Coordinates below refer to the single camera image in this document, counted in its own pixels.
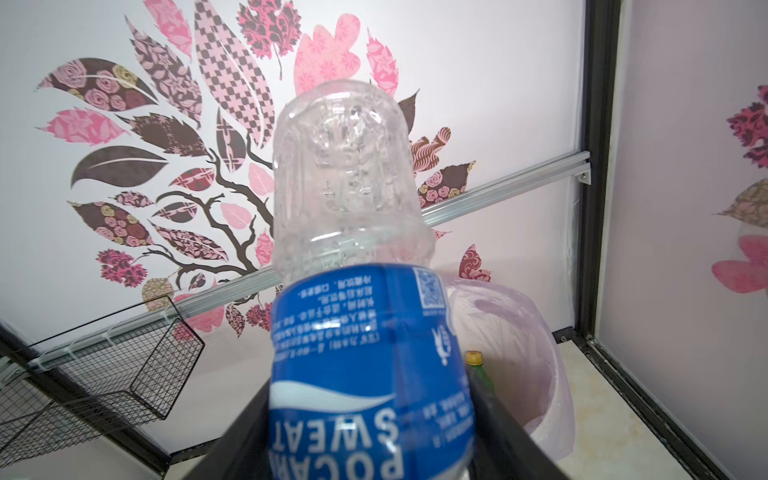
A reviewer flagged Pocari Sweat blue bottle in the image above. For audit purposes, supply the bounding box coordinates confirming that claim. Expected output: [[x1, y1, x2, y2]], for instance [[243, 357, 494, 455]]
[[268, 80, 475, 479]]

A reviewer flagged green bottle yellow cap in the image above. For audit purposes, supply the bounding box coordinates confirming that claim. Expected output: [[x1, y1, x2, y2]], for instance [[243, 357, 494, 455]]
[[464, 350, 495, 394]]

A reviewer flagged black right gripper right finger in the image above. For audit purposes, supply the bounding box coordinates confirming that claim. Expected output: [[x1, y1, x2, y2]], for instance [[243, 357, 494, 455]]
[[467, 374, 567, 480]]

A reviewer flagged aluminium rail back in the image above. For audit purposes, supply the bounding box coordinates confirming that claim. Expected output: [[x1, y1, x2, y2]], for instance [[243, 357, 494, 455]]
[[1, 150, 592, 387]]

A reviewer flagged black wire basket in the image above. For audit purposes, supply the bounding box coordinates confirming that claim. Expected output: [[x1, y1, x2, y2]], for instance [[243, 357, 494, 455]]
[[1, 295, 205, 473]]

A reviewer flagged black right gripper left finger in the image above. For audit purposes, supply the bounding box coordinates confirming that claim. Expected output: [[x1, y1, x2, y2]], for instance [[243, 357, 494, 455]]
[[185, 380, 273, 480]]

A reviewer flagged white bin pink liner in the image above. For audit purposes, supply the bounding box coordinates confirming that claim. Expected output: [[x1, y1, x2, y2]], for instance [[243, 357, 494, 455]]
[[441, 275, 575, 462]]

